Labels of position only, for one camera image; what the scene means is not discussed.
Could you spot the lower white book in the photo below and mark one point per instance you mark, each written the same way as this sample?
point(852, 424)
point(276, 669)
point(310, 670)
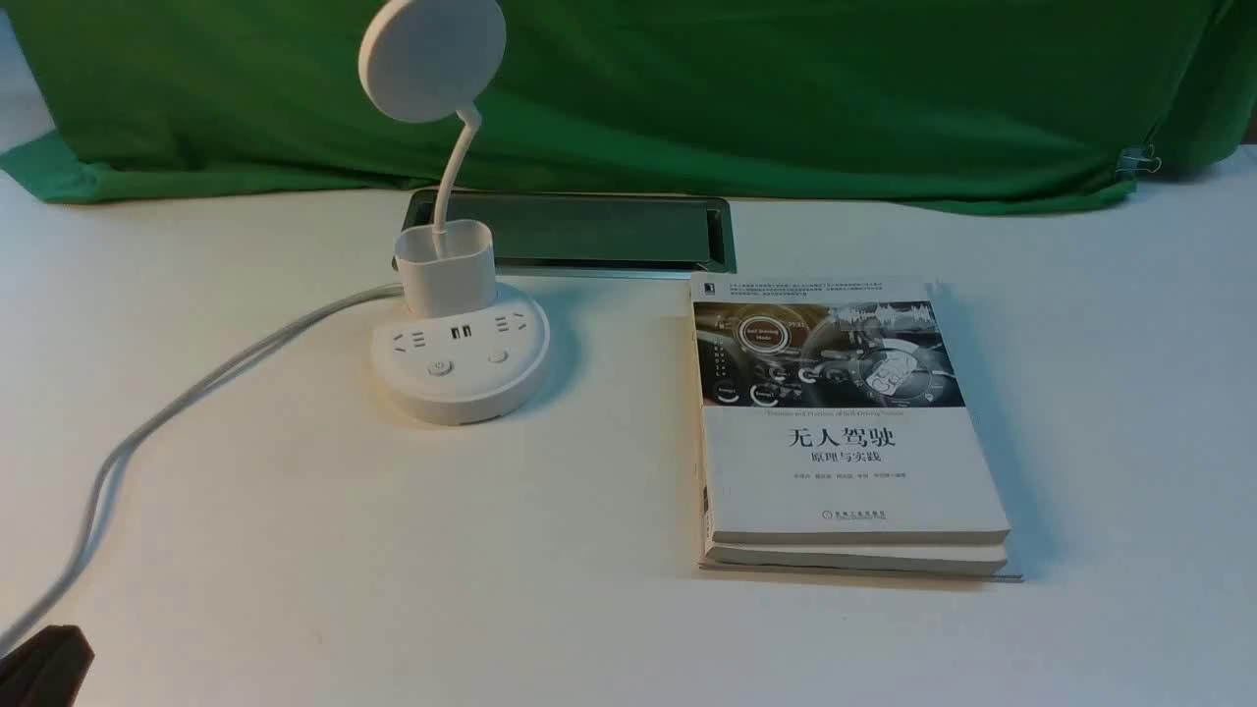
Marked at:
point(981, 562)

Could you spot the green backdrop cloth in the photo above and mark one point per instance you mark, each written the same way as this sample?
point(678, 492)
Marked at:
point(979, 107)

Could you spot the silver binder clip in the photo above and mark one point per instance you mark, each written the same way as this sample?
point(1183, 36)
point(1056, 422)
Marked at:
point(1138, 160)

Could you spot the white self-driving textbook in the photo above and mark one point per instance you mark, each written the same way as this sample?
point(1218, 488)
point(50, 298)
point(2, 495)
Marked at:
point(831, 412)

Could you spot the white desk lamp power strip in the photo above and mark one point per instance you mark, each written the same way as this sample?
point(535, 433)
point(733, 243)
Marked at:
point(469, 348)

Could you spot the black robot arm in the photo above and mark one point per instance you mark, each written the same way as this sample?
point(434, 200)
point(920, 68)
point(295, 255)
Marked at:
point(48, 669)

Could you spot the metal desk cable tray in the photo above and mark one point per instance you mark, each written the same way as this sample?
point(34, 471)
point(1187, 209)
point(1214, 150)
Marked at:
point(622, 234)

